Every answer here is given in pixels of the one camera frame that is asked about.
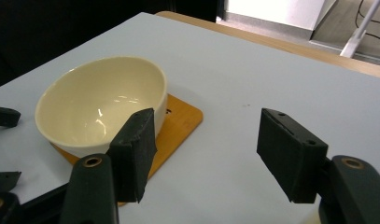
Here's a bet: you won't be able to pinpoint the white-legged wooden desk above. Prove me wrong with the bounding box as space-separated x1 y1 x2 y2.
339 0 380 60

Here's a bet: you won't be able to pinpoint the black curtain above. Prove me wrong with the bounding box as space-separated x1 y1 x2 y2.
0 0 225 91

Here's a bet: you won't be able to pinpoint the black cables under desk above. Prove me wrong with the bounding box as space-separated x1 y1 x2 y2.
354 0 380 45

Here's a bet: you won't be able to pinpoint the cream ceramic bowl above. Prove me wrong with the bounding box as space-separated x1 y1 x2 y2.
34 55 169 159

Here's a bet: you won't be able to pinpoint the wooden table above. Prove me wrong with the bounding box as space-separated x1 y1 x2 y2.
154 10 380 80

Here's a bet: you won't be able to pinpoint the square wooden trivet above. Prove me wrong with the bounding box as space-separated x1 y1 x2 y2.
50 92 204 208

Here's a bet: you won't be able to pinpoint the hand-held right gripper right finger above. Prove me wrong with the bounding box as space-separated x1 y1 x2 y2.
256 107 330 204

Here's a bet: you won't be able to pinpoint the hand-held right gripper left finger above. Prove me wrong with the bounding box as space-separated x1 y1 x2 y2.
106 107 158 203

